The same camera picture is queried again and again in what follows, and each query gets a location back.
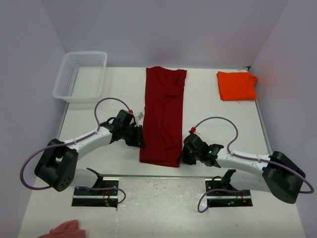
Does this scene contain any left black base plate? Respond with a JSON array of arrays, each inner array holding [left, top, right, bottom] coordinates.
[[71, 187, 118, 208]]

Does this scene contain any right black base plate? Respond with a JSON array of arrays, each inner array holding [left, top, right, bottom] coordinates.
[[205, 177, 253, 208]]

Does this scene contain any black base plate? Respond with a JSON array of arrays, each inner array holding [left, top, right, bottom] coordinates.
[[205, 177, 253, 208], [71, 187, 118, 208]]

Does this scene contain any white plastic basket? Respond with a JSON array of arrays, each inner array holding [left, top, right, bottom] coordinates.
[[53, 51, 107, 103]]

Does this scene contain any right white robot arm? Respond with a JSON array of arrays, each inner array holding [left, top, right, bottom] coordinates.
[[180, 133, 306, 204]]

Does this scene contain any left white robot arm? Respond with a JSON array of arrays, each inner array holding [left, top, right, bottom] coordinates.
[[34, 110, 146, 195]]

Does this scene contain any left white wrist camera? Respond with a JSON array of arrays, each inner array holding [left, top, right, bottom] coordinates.
[[129, 109, 144, 122]]

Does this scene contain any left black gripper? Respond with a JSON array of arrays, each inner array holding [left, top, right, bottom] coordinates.
[[121, 124, 146, 148]]

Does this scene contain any folded orange t shirt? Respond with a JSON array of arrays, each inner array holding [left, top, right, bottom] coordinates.
[[217, 71, 258, 101]]

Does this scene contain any pink cloth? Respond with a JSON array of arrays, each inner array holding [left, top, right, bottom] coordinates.
[[40, 220, 86, 238]]

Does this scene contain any dark red t shirt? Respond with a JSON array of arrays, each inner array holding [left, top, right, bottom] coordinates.
[[140, 66, 187, 168]]

